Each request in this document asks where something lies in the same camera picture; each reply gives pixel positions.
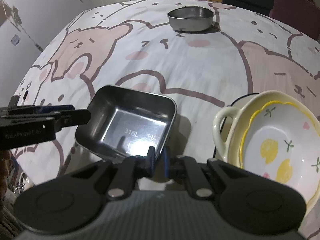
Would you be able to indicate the large rectangular steel container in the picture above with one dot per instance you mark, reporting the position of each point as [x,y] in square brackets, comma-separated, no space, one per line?
[126,122]

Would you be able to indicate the maroon chair cushion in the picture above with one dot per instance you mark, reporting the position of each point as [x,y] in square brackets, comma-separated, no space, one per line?
[299,14]

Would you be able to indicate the white ginkgo leaf plate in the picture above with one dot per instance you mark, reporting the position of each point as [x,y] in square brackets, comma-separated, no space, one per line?
[226,124]

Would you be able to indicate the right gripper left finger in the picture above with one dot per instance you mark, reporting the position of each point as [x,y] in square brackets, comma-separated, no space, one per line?
[129,171]

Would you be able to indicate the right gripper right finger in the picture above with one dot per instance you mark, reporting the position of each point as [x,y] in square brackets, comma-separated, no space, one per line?
[186,169]

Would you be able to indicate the yellow rim floral bowl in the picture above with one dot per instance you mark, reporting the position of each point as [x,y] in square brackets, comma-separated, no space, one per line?
[281,143]

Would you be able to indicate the wall power socket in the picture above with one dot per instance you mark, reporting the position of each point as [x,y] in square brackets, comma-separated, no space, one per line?
[15,40]

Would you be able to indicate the round steel bowl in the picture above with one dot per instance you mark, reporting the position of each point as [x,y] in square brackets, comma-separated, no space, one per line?
[190,19]

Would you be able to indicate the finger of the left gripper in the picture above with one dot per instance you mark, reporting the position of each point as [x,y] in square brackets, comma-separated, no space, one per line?
[69,118]
[31,109]

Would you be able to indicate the bear pattern tablecloth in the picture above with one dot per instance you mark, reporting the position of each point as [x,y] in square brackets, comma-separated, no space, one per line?
[132,45]

